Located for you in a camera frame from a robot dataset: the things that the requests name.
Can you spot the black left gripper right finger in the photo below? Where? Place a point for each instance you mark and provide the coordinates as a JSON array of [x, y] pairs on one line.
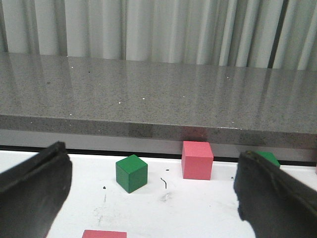
[[275, 204]]

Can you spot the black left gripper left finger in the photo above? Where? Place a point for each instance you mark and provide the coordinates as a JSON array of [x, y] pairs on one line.
[[33, 192]]

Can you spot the green wooden cube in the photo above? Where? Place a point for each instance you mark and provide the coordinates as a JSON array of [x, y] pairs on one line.
[[268, 160]]

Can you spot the pink wooden cube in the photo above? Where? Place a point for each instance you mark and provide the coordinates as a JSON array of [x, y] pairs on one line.
[[196, 161]]

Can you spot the grey stone counter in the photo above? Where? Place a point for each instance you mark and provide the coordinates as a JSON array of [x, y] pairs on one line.
[[137, 106]]

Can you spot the green cube at left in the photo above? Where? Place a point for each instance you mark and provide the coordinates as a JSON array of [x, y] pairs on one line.
[[131, 173]]

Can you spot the grey curtain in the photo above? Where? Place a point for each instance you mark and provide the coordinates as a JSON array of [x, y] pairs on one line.
[[243, 33]]

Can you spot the pink cube near camera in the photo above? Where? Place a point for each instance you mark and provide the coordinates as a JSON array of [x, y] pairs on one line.
[[103, 234]]

